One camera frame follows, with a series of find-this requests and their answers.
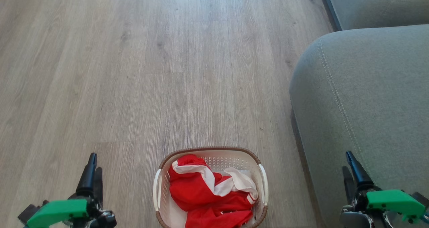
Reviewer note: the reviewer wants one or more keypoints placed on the white laundry basket brown rim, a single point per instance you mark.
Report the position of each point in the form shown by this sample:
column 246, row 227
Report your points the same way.
column 218, row 161

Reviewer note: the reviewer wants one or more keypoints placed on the grey fabric sofa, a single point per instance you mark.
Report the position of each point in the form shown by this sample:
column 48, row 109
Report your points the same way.
column 368, row 87

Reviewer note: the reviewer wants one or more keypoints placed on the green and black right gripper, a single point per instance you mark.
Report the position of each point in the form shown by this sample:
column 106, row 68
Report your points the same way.
column 395, row 201

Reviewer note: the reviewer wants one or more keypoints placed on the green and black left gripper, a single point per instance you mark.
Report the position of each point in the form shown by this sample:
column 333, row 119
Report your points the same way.
column 58, row 213

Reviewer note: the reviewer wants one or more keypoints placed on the red and white garment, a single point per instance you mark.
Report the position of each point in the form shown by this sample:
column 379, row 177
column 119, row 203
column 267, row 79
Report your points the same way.
column 191, row 191

